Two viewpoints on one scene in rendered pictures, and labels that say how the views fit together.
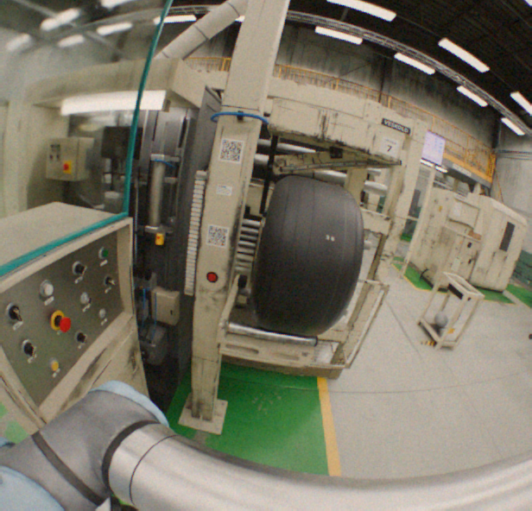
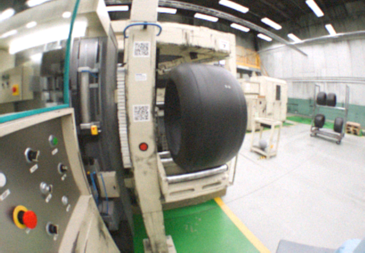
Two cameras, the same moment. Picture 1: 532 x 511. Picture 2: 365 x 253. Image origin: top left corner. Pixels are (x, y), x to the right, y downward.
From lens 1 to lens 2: 0.30 m
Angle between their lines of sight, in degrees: 19
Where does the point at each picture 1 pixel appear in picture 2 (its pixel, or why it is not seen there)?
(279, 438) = (215, 243)
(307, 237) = (215, 88)
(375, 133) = (215, 39)
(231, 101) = (137, 18)
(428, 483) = not seen: outside the picture
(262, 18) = not seen: outside the picture
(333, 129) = (193, 39)
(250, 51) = not seen: outside the picture
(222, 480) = not seen: outside the picture
